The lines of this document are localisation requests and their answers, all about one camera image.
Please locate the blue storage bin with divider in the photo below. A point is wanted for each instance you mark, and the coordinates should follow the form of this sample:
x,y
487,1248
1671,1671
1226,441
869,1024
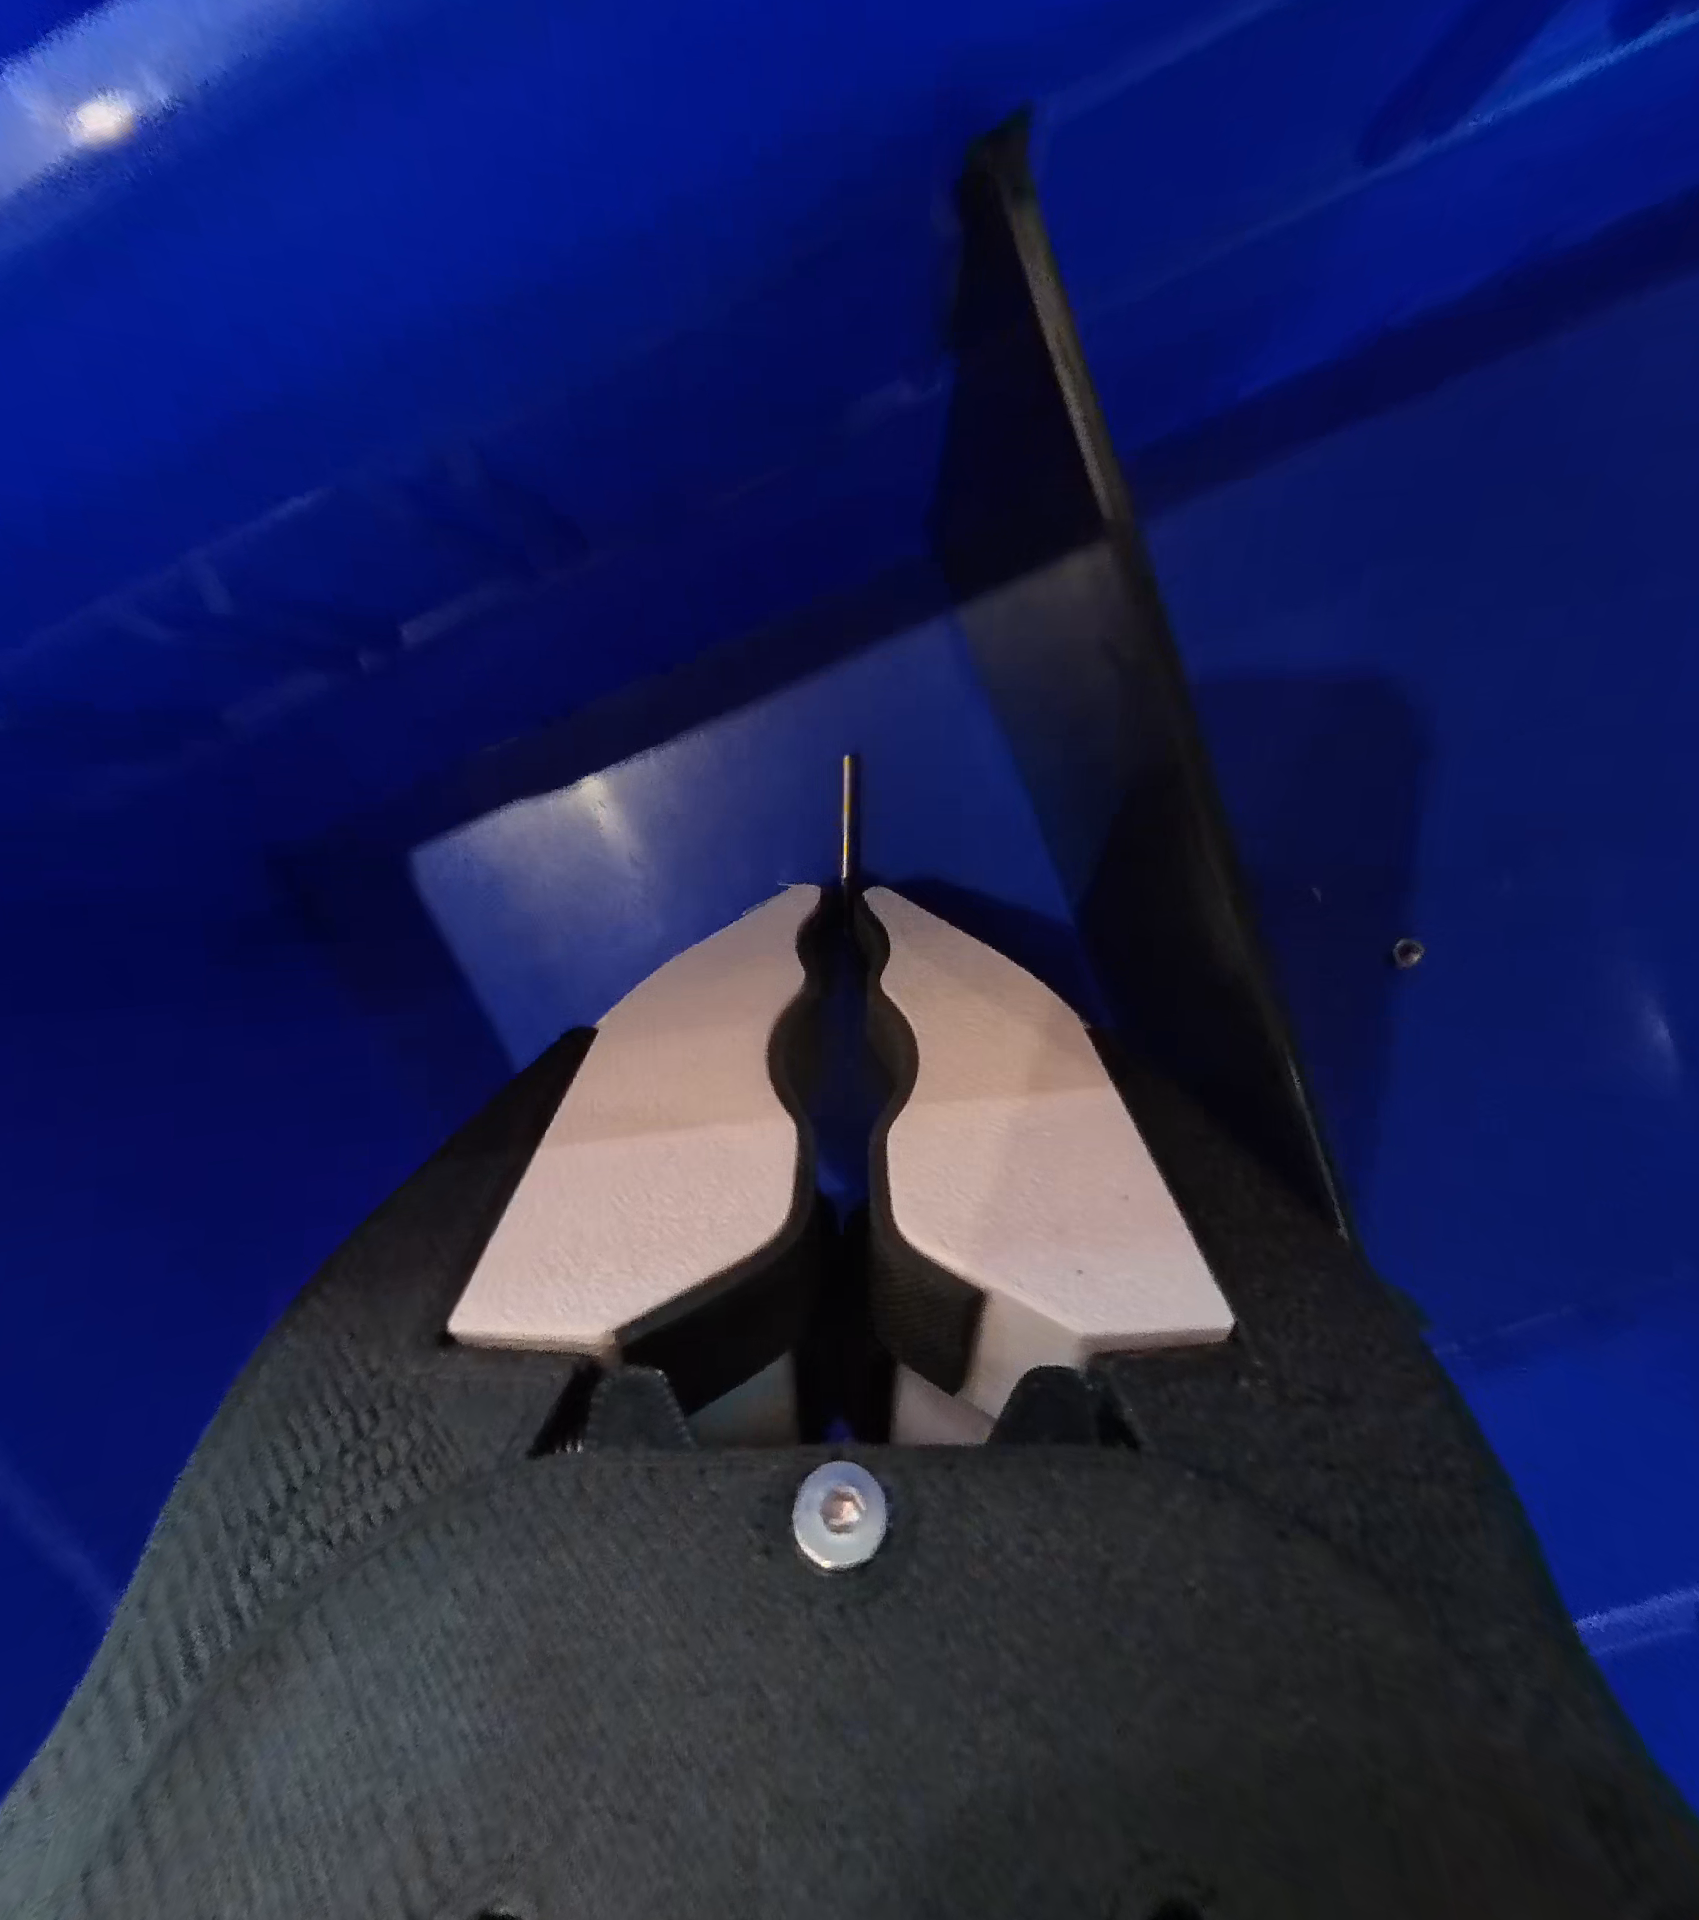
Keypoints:
x,y
339,453

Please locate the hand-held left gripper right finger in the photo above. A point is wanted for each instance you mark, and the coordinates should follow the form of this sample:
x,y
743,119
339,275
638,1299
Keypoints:
x,y
1060,1169

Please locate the black bin divider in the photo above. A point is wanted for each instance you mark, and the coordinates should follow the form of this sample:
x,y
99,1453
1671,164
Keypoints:
x,y
1091,677

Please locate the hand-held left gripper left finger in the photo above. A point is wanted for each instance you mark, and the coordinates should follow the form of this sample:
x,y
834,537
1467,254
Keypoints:
x,y
640,1169

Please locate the long metal bolt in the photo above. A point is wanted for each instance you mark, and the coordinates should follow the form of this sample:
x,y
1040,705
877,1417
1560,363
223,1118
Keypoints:
x,y
851,827

